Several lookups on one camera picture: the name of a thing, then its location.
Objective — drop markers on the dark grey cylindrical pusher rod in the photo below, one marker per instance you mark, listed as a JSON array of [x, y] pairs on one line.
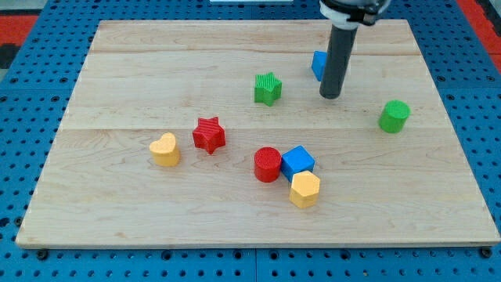
[[337, 58]]

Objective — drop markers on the red star block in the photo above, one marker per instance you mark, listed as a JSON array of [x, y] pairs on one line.
[[208, 134]]

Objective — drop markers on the green star block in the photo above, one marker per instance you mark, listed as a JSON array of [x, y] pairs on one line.
[[267, 88]]

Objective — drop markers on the blue block behind rod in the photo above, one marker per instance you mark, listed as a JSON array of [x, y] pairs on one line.
[[318, 64]]

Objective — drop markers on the green cylinder block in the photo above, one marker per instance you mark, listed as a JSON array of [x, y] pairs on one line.
[[394, 116]]

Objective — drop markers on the blue cube block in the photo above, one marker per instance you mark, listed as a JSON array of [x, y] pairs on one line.
[[296, 160]]

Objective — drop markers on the red cylinder block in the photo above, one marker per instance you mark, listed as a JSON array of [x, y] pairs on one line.
[[267, 164]]

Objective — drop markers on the yellow hexagon block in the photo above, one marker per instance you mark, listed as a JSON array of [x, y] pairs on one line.
[[304, 189]]

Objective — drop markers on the wooden board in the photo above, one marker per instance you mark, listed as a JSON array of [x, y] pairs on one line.
[[101, 189]]

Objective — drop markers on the yellow heart block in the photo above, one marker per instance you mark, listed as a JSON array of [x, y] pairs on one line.
[[165, 151]]

